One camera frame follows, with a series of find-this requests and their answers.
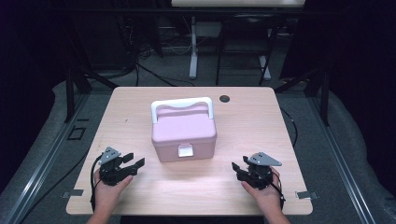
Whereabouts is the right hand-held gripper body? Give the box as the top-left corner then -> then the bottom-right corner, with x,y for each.
235,151 -> 283,190

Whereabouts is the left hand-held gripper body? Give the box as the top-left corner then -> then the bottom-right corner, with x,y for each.
98,147 -> 138,187

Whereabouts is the pink storage box white handle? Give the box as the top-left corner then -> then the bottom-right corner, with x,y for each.
150,96 -> 218,163

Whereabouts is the person's left hand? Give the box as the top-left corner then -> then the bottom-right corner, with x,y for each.
92,169 -> 134,215

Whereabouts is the person's right hand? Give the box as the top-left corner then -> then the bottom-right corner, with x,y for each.
241,167 -> 283,216

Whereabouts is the grey tape strip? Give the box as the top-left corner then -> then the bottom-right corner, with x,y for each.
61,189 -> 85,199
295,190 -> 319,201

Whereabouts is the person's dark clothing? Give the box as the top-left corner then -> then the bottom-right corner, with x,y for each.
120,215 -> 265,224

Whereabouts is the black metal stand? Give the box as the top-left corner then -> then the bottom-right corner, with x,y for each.
274,65 -> 332,127
63,61 -> 120,124

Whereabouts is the white standing desk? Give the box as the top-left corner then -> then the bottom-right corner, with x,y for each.
171,0 -> 306,81

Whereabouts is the black chair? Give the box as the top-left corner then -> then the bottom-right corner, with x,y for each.
215,13 -> 281,87

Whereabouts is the left hand-held gripper black cable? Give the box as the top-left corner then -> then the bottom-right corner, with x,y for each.
90,153 -> 106,213

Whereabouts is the hand-held gripper black cable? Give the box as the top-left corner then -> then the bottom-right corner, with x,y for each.
261,169 -> 286,210
90,153 -> 106,213

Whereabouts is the right hand-held gripper black cable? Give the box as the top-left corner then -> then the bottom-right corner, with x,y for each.
261,169 -> 286,210

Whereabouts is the thin black floor cable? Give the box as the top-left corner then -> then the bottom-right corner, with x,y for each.
18,148 -> 92,224

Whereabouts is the black cable beside table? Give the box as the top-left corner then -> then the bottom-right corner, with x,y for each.
279,106 -> 299,149

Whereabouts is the metal floor rail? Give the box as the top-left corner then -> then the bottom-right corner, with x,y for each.
0,92 -> 92,224
307,95 -> 378,224

